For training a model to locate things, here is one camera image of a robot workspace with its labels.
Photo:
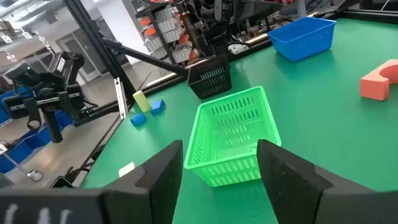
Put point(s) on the red-orange arch foam block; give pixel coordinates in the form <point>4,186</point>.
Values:
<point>374,87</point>

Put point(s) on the black aluminium rig frame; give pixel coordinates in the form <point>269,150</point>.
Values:
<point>91,37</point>

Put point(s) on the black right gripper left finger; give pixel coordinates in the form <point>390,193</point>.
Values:
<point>140,193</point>

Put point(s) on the black plastic basket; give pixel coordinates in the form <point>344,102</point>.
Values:
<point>211,81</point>

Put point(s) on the green plastic basket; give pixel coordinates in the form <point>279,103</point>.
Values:
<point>230,130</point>

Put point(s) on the silver mounting plate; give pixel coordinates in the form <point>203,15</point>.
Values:
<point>121,99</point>

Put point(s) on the black background robot rig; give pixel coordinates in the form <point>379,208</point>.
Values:
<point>224,18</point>

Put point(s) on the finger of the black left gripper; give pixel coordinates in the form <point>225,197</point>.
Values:
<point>53,124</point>
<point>32,109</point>

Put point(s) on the metal stand with caster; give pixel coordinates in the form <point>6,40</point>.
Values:
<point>34,175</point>

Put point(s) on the yellow cylinder foam block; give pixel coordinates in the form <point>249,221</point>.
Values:
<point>142,101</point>

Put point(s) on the small blue foam block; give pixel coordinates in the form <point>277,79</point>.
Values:
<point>138,119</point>

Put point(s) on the blue rectangular foam block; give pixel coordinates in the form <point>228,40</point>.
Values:
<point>157,107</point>

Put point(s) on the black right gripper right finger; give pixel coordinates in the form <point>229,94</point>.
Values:
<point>295,193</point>

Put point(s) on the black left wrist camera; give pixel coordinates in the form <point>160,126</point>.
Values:
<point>21,76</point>

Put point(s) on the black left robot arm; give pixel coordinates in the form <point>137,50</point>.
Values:
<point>66,67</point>

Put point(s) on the white table label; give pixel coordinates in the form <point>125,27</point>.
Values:
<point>126,170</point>

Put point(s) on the blue plastic basket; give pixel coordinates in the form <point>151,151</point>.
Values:
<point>298,40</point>

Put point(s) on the rack of white orange parts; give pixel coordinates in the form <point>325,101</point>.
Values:
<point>168,28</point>

